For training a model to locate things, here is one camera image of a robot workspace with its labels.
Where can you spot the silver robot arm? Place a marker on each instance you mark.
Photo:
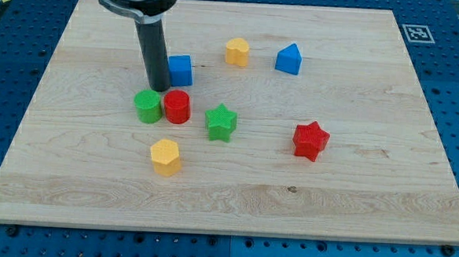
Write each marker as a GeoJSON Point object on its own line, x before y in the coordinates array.
{"type": "Point", "coordinates": [147, 16]}

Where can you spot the white fiducial marker tag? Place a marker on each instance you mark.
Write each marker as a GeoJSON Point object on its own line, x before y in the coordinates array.
{"type": "Point", "coordinates": [416, 33]}

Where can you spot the red star block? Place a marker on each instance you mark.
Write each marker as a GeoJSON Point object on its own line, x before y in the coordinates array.
{"type": "Point", "coordinates": [309, 140]}

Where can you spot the blue cube block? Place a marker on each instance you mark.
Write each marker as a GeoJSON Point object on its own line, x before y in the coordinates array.
{"type": "Point", "coordinates": [181, 73]}

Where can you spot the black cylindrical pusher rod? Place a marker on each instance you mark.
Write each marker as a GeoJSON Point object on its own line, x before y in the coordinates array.
{"type": "Point", "coordinates": [154, 53]}

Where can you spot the red cylinder block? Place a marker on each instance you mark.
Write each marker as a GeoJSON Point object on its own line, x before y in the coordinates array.
{"type": "Point", "coordinates": [177, 106]}

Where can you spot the green cylinder block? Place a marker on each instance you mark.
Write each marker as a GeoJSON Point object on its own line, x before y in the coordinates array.
{"type": "Point", "coordinates": [147, 104]}

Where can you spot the wooden board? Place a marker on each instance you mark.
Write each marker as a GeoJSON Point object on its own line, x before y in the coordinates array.
{"type": "Point", "coordinates": [81, 157]}

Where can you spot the yellow hexagon block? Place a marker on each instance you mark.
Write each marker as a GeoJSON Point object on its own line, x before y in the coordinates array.
{"type": "Point", "coordinates": [165, 157]}

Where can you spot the green star block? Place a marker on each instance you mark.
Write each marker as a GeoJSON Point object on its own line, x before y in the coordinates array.
{"type": "Point", "coordinates": [220, 123]}

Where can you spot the yellow heart block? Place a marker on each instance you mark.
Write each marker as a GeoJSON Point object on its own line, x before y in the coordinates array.
{"type": "Point", "coordinates": [237, 52]}

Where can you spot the blue triangle block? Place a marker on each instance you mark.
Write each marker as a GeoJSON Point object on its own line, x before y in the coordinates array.
{"type": "Point", "coordinates": [289, 60]}

